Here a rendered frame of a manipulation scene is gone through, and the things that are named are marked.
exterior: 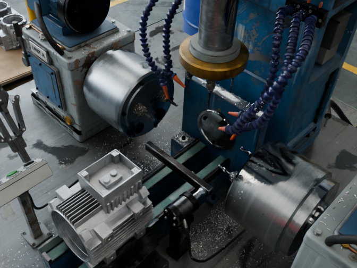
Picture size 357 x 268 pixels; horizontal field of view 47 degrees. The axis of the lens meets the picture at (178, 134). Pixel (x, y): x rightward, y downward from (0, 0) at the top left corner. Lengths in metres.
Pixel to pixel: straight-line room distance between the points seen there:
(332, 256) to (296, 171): 0.22
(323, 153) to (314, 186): 0.63
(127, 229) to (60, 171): 0.52
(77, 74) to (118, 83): 0.18
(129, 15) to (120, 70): 2.76
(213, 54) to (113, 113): 0.42
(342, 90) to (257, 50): 2.22
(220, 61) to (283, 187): 0.34
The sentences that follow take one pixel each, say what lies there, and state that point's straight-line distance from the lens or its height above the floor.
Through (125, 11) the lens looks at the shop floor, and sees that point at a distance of 4.12.
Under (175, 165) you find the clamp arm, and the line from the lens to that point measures 1.18.
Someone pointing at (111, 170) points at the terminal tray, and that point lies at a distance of 1.04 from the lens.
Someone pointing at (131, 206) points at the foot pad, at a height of 1.08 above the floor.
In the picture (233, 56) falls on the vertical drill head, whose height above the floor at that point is 1.35.
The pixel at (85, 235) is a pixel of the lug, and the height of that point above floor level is 1.09.
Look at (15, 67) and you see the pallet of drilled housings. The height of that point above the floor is 0.15.
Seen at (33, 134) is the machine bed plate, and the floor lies 0.80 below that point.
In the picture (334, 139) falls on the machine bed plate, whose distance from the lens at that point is 1.73.
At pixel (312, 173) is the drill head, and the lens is 1.06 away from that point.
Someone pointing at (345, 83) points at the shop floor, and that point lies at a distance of 3.51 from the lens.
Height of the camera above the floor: 1.91
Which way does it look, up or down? 44 degrees down
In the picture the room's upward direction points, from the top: 3 degrees clockwise
